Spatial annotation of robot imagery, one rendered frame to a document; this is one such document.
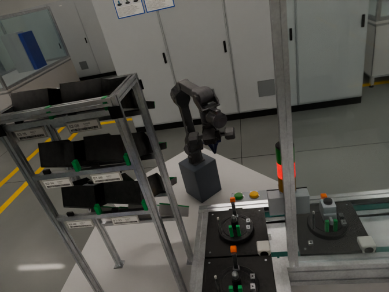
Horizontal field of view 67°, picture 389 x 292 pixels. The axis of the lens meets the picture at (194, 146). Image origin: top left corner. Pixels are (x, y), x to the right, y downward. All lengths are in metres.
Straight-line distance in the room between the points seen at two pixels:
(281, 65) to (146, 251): 1.01
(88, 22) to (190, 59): 5.14
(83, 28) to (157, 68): 4.97
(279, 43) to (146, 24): 3.39
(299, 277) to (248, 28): 3.17
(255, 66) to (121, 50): 1.77
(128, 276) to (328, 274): 0.77
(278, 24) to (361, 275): 0.86
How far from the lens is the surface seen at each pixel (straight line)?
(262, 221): 1.24
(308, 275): 1.16
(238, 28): 3.87
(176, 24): 3.92
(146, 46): 4.06
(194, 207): 1.53
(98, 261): 1.48
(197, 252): 1.19
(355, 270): 1.17
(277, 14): 0.68
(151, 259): 1.36
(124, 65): 4.23
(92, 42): 8.82
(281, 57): 0.70
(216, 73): 4.01
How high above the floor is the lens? 1.85
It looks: 29 degrees down
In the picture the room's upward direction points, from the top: 14 degrees counter-clockwise
